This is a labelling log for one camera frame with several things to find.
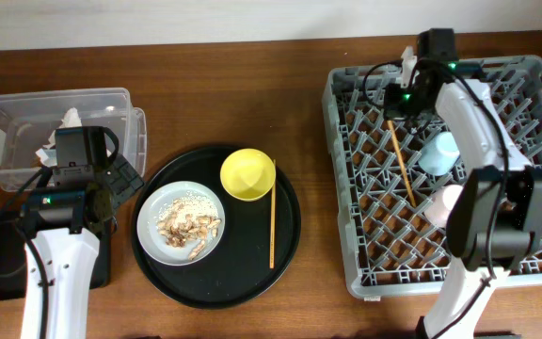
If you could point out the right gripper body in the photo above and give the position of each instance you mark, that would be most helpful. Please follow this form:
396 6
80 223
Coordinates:
405 102

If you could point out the clear plastic bin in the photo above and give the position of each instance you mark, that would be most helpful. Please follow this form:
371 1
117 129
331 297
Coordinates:
28 119

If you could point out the peanut shells and rice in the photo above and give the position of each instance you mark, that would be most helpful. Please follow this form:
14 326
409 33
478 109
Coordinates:
189 220

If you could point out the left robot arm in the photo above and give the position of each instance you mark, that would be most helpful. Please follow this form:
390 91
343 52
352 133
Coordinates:
68 208

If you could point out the black rectangular tray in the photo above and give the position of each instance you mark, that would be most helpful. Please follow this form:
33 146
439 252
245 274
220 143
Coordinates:
12 257

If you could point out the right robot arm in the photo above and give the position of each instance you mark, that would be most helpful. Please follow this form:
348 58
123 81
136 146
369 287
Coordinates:
496 221

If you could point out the pink cup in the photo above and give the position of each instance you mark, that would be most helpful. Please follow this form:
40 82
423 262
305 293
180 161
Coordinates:
442 204

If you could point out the grey dishwasher rack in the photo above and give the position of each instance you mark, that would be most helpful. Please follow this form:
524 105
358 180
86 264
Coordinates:
389 247

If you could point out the yellow bowl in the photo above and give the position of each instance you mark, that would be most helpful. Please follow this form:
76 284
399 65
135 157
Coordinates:
248 174

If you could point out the round black serving tray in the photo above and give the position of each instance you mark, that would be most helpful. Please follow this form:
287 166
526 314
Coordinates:
238 268

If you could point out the grey plate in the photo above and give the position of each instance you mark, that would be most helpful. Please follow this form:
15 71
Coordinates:
152 242

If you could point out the blue cup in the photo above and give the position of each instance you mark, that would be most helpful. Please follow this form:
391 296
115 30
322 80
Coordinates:
439 155

